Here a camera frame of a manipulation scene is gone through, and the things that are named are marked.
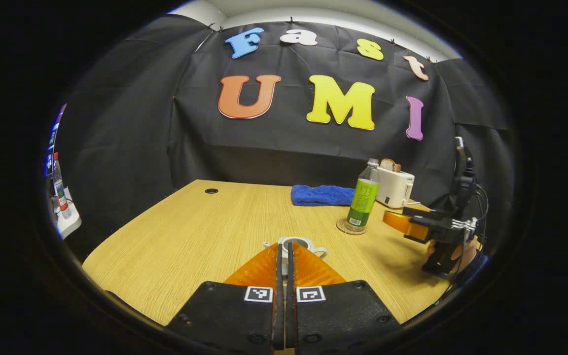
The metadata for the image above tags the white toaster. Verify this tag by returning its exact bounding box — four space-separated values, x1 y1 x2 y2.
375 167 415 209

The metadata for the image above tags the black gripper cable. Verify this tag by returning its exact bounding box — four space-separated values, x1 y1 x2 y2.
473 184 490 233

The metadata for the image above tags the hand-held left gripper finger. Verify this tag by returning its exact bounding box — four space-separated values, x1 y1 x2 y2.
286 241 403 355
165 242 286 354

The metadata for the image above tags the white side table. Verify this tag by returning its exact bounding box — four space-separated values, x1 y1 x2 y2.
56 187 82 240

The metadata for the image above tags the black backdrop cloth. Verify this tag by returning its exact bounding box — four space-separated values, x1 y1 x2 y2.
50 14 516 257

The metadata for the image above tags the blue towel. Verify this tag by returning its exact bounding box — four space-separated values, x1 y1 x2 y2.
291 185 356 207

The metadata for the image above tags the green label water bottle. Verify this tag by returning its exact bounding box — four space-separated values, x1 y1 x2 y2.
346 158 381 228

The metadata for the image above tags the white ceramic teacup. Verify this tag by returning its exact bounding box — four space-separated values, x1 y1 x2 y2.
263 236 328 262

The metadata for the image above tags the red cap plastic bottle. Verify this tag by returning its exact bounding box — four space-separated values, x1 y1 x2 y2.
52 152 72 220

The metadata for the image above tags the computer monitor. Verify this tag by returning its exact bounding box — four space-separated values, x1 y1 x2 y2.
45 104 68 178

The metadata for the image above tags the round wooden coaster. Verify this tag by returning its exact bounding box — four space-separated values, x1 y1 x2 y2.
336 218 367 236

